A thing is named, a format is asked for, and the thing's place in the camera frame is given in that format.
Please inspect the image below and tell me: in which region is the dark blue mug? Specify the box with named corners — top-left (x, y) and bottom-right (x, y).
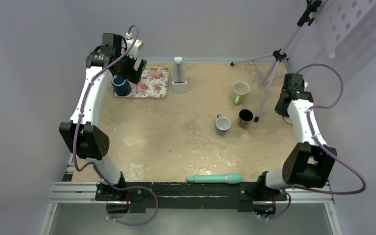
top-left (112, 76), bottom-right (132, 97)

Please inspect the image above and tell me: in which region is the brown mug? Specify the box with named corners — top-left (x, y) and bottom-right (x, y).
top-left (237, 109), bottom-right (254, 129)

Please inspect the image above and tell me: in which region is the green mug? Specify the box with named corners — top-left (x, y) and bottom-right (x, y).
top-left (230, 81), bottom-right (250, 105)

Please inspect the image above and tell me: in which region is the grey mug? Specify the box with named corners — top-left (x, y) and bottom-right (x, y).
top-left (215, 114), bottom-right (231, 136)

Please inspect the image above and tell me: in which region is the teal cylindrical tool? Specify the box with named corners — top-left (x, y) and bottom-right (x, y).
top-left (186, 173), bottom-right (242, 184)

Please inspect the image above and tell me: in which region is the perforated music stand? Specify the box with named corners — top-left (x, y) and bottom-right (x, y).
top-left (230, 0), bottom-right (376, 122)

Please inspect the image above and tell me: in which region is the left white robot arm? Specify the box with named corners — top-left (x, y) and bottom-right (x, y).
top-left (59, 31), bottom-right (147, 200)

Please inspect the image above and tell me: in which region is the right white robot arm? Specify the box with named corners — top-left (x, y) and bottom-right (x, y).
top-left (255, 73), bottom-right (337, 199)

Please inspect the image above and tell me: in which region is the floral tray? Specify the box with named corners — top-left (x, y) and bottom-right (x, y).
top-left (112, 67), bottom-right (170, 98)

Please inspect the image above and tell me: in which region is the white metronome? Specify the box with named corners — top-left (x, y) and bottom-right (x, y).
top-left (171, 57), bottom-right (189, 94)

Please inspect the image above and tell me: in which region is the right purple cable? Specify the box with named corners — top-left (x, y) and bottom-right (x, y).
top-left (258, 63), bottom-right (367, 221)

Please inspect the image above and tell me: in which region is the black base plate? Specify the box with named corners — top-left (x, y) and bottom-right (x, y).
top-left (95, 182), bottom-right (287, 213)

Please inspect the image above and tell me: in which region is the aluminium frame rail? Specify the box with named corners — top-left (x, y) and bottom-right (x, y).
top-left (41, 145), bottom-right (342, 235)

